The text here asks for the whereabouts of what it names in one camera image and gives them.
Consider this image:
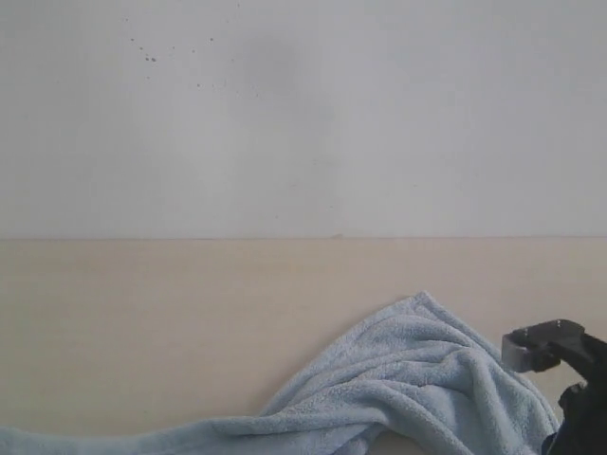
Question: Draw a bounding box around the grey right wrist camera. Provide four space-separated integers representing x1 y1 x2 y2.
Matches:
501 319 585 373

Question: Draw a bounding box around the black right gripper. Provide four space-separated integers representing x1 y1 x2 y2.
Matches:
552 334 606 454

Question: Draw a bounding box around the light blue fluffy towel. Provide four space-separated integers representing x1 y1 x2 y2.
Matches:
1 292 559 454

